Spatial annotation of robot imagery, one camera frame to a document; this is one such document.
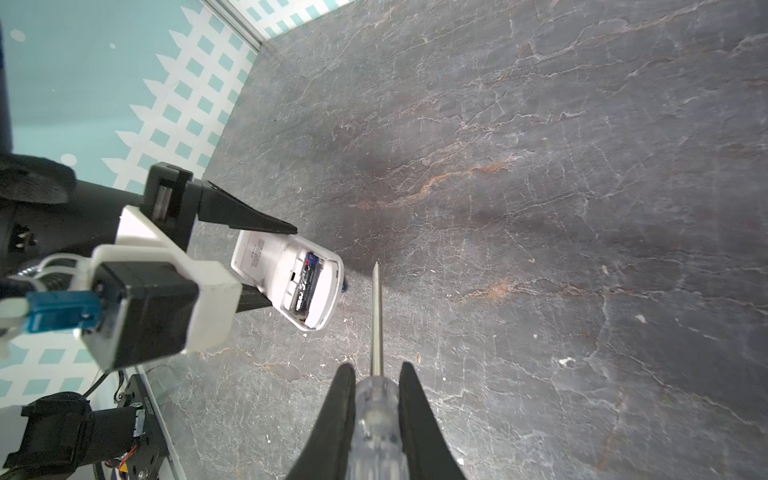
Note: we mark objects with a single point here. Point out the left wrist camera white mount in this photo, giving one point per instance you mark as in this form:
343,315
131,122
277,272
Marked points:
139,299

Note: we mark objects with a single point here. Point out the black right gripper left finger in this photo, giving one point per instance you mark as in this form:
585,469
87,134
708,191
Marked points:
325,454

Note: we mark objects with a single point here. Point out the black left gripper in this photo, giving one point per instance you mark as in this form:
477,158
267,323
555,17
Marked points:
173,200

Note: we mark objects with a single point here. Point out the clear handle screwdriver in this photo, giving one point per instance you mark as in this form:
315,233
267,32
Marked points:
376,449

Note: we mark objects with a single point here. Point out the black blue AAA battery upper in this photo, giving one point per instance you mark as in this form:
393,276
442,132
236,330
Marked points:
306,285

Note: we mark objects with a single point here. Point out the white remote control back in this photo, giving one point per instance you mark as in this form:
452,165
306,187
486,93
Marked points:
273,264

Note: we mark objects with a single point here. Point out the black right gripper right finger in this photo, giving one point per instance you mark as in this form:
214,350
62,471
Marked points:
428,455

